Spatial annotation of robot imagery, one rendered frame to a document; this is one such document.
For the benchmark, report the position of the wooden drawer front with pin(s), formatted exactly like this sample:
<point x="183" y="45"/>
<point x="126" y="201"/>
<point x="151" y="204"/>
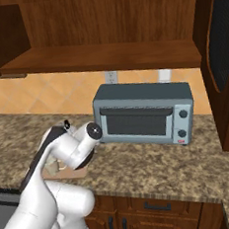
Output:
<point x="188" y="208"/>

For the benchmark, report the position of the wooden cabinet door mesh panel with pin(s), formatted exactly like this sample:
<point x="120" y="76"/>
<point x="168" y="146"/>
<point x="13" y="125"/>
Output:
<point x="223" y="76"/>

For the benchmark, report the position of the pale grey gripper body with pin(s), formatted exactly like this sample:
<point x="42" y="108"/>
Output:
<point x="53" y="165"/>

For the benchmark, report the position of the tan tray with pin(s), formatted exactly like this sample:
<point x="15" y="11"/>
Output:
<point x="77" y="173"/>

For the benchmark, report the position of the grey toaster oven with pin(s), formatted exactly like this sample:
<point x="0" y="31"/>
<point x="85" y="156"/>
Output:
<point x="141" y="99"/>

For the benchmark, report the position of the grey sink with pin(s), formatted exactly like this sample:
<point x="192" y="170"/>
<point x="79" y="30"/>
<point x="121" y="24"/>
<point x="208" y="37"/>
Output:
<point x="5" y="209"/>

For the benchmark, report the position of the white wall socket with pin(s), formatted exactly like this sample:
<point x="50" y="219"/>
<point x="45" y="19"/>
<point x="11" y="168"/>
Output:
<point x="111" y="77"/>
<point x="165" y="75"/>

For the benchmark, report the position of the wooden base cupboard door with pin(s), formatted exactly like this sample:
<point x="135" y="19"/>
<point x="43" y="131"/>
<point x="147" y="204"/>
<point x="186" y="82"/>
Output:
<point x="101" y="227"/>
<point x="157" y="228"/>

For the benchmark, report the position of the open wooden wall cabinet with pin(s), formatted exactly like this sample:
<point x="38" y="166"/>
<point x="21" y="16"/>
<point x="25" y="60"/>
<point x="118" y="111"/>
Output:
<point x="105" y="28"/>

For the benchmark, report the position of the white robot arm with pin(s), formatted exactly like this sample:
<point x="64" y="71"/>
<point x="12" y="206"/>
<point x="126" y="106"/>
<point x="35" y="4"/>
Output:
<point x="36" y="206"/>

